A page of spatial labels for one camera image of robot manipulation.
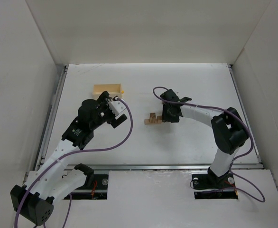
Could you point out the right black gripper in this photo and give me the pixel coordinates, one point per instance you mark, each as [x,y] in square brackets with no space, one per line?
[166,115]

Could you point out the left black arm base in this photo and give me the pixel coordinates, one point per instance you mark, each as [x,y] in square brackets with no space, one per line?
[97,190]

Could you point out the left metal table rail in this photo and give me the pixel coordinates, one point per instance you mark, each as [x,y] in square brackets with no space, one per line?
[40,153]

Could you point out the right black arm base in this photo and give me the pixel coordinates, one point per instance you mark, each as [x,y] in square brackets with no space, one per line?
[206,189]

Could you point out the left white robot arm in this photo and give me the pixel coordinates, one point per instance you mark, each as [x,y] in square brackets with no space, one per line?
[36,198]

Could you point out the long light wood block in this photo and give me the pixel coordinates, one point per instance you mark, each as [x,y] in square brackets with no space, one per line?
[146,122]

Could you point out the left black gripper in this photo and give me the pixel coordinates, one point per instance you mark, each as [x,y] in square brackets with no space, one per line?
[109,110]

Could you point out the cream plastic drawer box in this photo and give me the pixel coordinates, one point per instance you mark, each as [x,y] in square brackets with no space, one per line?
[112,89]

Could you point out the striped dark wood block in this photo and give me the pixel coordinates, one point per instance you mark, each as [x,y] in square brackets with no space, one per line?
[152,117]

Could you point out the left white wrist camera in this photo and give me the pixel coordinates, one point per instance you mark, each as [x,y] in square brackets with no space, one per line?
[116,105]

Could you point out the front metal table rail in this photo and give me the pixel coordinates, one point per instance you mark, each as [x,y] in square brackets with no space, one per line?
[136,167]

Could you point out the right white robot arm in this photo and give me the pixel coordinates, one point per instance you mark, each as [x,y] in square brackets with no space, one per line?
[229,132]

